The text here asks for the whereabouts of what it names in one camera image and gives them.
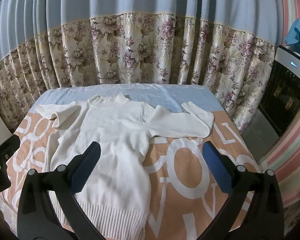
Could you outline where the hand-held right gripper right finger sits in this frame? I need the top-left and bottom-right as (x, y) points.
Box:
(202, 141), (285, 240)

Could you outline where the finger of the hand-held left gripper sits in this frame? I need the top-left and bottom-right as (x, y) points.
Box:
(0, 134), (21, 174)

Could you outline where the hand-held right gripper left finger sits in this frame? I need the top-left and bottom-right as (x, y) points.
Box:
(17, 141), (108, 240)

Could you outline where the white knit sweater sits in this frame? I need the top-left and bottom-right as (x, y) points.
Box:
(35, 92), (215, 240)

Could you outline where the printed peach and blue blanket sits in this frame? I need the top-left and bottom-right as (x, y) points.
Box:
(0, 84), (263, 240)

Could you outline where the blue floral curtain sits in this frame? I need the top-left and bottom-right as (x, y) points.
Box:
(0, 0), (283, 140)

